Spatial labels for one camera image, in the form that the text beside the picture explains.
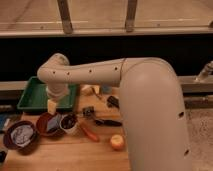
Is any blue sponge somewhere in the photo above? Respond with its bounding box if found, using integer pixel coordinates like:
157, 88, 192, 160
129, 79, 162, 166
46, 114, 61, 132

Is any white cup with dark contents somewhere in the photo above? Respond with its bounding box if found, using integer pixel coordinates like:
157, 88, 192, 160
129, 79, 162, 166
59, 114, 78, 135

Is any dark red bowl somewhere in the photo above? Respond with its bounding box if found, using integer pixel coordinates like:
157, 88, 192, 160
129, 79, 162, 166
3, 120, 37, 150

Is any black rectangular object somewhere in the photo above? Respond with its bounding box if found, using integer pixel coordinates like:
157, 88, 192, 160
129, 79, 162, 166
107, 96, 119, 108

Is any yellow apple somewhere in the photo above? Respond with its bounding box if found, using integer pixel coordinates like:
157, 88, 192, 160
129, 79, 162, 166
110, 134, 125, 150

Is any orange carrot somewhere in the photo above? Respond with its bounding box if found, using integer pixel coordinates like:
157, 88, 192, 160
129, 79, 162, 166
79, 122, 100, 142

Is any yellow banana toy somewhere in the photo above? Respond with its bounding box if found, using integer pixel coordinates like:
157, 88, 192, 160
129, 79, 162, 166
81, 85, 100, 96

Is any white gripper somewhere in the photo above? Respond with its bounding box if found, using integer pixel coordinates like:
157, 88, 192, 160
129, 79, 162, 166
46, 85, 69, 115

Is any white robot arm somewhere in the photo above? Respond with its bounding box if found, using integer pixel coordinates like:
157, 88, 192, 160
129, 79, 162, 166
37, 53, 192, 171

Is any small metal object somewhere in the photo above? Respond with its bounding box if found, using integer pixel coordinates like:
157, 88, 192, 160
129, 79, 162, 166
82, 106, 95, 119

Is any blue cup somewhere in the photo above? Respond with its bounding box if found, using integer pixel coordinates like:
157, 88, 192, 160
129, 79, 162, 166
101, 85, 112, 94

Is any crumpled white paper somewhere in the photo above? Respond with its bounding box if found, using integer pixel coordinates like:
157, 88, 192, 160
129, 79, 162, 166
11, 125, 34, 147

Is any orange bowl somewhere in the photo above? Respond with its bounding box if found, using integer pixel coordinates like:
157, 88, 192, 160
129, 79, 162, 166
36, 112, 60, 136

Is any green plastic tray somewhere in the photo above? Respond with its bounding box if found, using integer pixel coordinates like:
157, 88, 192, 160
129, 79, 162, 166
17, 76, 78, 112

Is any wooden cutting board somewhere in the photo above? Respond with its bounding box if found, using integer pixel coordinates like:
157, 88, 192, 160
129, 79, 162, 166
0, 79, 132, 171

